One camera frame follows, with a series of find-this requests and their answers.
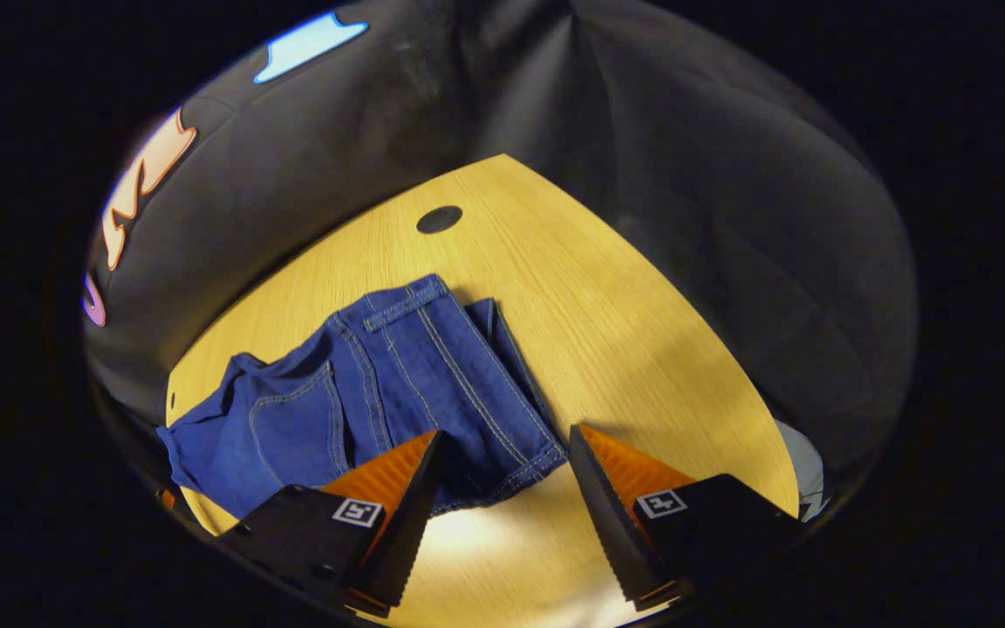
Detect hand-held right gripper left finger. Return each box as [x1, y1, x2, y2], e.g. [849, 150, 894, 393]
[215, 429, 445, 609]

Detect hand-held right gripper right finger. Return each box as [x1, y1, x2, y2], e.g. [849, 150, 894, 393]
[568, 424, 806, 611]

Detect blue denim jeans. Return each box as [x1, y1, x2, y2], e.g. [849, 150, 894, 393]
[156, 273, 568, 521]

